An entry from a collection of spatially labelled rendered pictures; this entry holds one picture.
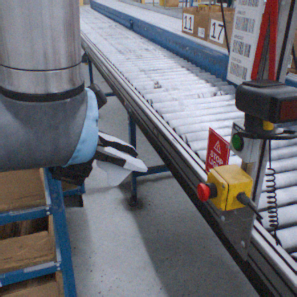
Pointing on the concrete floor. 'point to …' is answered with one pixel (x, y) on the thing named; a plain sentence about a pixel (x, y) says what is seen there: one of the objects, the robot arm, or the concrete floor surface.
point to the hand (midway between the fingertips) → (138, 156)
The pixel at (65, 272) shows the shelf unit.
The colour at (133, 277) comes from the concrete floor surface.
